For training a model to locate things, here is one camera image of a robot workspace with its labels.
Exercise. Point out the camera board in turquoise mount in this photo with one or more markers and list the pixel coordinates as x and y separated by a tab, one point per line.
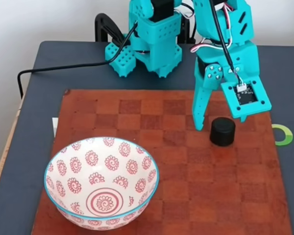
246	98

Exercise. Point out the black cylinder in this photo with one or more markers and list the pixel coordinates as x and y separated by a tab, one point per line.
222	133

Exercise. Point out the white card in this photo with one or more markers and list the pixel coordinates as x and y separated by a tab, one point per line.
55	127

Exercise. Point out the white bowl with red flowers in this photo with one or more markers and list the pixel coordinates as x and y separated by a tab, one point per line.
101	183

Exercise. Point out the dark blue table mat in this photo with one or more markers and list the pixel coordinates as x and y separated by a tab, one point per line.
39	110

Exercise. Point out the brown leather chessboard mat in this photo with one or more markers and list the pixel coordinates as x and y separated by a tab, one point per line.
186	171

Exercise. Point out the black table clamp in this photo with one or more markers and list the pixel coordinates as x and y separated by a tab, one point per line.
107	27

